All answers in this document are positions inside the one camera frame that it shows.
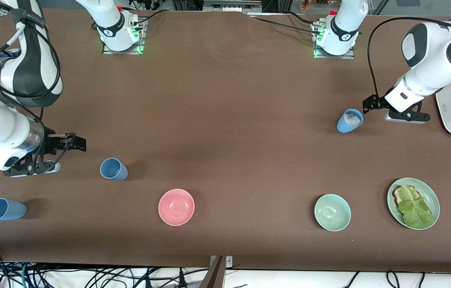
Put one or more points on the brown stand post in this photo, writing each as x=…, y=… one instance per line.
x=215, y=276

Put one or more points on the green lettuce leaf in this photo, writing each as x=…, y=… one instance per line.
x=415, y=210

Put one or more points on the white crumpled paper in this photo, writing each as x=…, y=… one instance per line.
x=352, y=119

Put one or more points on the pink bowl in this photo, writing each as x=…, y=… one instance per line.
x=176, y=207

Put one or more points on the metal clamp bracket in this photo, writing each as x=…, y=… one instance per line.
x=228, y=262

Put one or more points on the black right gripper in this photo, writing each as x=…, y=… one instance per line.
x=52, y=144

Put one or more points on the mint green bowl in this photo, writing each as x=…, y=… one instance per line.
x=332, y=212

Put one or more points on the blue plastic cup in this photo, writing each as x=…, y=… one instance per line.
x=13, y=210
x=342, y=126
x=117, y=172

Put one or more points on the toast slice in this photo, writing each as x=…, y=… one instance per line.
x=398, y=195

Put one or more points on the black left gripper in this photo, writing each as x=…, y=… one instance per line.
x=376, y=102

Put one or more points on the brown table mat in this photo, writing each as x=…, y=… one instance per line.
x=225, y=120

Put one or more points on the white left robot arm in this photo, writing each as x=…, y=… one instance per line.
x=429, y=60

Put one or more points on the green plate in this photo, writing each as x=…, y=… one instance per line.
x=429, y=196

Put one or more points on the dried flower decoration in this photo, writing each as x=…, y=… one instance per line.
x=309, y=4

